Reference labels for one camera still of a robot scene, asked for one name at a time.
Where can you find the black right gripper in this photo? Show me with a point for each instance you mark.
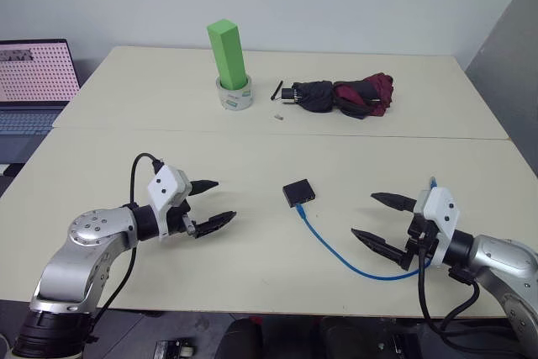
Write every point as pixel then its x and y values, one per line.
pixel 416 245

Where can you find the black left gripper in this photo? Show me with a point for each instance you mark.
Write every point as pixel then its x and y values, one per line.
pixel 178 215

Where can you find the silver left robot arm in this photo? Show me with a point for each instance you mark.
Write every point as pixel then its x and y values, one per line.
pixel 84 228

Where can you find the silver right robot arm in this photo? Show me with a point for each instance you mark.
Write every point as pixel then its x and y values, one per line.
pixel 496 254

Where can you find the small black box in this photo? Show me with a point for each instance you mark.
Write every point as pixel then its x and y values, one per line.
pixel 298 191

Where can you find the clear packing tape roll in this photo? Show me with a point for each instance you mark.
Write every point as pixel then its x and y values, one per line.
pixel 235 99

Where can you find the black and maroon folded umbrella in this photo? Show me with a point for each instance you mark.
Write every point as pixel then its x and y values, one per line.
pixel 319 96

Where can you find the green rectangular foam block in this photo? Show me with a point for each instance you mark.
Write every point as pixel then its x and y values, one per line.
pixel 227 56

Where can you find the small black and white device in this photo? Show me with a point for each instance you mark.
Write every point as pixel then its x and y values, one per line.
pixel 174 350

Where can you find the grey partition panel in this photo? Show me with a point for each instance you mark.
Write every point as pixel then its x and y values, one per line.
pixel 508 81

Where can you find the open laptop with pink screen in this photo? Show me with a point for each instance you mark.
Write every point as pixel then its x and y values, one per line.
pixel 33 69

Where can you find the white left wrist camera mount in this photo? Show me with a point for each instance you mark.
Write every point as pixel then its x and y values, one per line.
pixel 165 191

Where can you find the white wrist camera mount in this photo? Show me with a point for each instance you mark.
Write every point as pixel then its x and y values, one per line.
pixel 441 212
pixel 165 191

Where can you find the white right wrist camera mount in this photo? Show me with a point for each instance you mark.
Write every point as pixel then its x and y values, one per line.
pixel 441 212

